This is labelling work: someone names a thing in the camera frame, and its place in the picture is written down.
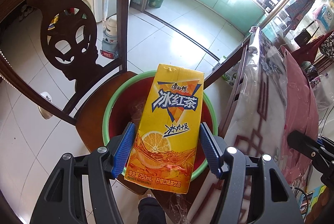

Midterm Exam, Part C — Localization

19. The white rice cooker on floor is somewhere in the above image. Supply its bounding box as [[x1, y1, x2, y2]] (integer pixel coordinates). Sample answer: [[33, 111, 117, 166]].
[[100, 15, 118, 59]]

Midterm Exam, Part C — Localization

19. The red basket with green rim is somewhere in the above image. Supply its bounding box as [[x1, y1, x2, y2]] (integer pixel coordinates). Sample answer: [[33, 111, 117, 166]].
[[102, 70, 218, 181]]

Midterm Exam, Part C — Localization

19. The green detergent bottle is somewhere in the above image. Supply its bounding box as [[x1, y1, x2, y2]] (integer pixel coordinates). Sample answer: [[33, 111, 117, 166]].
[[222, 63, 239, 87]]

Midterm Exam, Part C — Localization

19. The black small handbag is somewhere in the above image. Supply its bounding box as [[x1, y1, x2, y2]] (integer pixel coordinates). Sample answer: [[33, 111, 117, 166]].
[[294, 29, 312, 47]]

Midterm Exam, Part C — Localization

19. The pink plastic bag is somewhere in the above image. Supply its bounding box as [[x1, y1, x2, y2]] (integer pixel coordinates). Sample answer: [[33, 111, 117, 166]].
[[279, 47, 319, 187]]

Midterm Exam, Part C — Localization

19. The colourful sticky note book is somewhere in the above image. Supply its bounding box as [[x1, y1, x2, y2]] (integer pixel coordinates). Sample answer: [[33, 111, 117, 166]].
[[299, 186, 326, 218]]

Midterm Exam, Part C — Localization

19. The black patterned hanging bag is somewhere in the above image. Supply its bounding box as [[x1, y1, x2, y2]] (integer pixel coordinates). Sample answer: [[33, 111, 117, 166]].
[[319, 31, 334, 59]]

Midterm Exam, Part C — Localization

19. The hanging blue red towel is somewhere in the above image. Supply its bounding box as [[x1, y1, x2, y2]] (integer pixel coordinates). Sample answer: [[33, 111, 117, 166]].
[[284, 0, 315, 34]]

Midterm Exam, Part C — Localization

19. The dark wooden carved chair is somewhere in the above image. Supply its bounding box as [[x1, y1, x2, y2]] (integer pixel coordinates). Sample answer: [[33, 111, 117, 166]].
[[0, 0, 149, 196]]

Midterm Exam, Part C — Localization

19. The blue smiley hanging pouch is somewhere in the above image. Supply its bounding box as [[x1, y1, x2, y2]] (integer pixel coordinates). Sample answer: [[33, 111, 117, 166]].
[[316, 4, 333, 32]]

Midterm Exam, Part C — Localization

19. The yellow iced tea carton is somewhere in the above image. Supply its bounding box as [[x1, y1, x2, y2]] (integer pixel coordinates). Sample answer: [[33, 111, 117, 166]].
[[125, 64, 204, 194]]

